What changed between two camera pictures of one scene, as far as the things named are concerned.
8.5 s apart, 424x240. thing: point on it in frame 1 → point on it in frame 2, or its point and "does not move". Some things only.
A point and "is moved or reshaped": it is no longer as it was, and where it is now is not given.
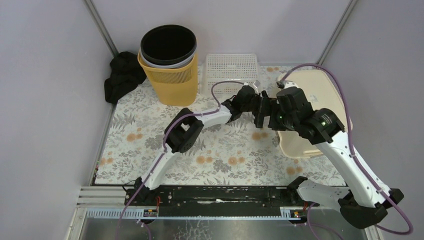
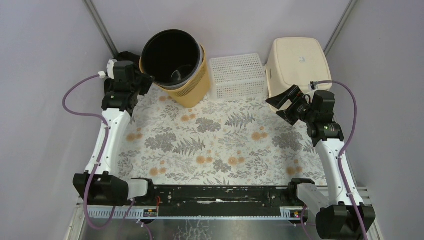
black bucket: x=168 y=46 is moved or reshaped
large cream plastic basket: x=324 y=90 → x=303 y=62
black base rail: x=213 y=200 does not move
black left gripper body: x=251 y=101 → x=143 y=83
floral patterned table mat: x=236 y=153 does not move
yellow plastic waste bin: x=175 y=86 → x=196 y=95
